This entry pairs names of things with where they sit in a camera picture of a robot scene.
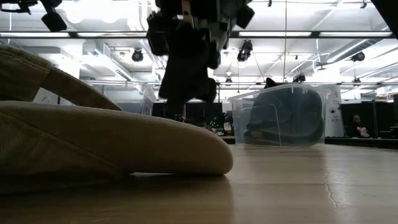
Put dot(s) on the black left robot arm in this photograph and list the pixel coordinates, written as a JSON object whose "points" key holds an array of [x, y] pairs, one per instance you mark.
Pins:
{"points": [[15, 5]]}

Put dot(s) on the person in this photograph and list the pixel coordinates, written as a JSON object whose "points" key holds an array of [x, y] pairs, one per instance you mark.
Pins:
{"points": [[357, 123]]}

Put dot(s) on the black partition wall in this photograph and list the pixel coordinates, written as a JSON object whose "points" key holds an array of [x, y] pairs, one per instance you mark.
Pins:
{"points": [[379, 118], [202, 112]]}

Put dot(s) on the overhead light bar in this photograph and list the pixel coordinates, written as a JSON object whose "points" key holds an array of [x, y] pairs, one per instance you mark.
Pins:
{"points": [[280, 33]]}

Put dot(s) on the round ceiling duct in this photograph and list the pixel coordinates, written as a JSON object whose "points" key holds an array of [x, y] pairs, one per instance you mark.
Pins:
{"points": [[351, 51]]}

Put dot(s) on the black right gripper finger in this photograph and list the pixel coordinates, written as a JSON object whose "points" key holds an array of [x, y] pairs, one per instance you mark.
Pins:
{"points": [[202, 87], [177, 77]]}

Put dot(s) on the dark grey hat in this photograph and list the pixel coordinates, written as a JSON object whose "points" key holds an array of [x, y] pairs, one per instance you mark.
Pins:
{"points": [[295, 118]]}

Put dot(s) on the black background robot arm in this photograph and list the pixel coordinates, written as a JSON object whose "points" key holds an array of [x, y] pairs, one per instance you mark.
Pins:
{"points": [[217, 126]]}

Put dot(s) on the black ceiling spotlight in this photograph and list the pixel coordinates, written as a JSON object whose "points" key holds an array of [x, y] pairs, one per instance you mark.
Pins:
{"points": [[228, 80], [245, 49], [137, 55], [358, 56], [299, 77]]}

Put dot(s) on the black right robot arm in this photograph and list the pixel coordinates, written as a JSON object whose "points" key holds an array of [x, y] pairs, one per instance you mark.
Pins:
{"points": [[390, 9]]}

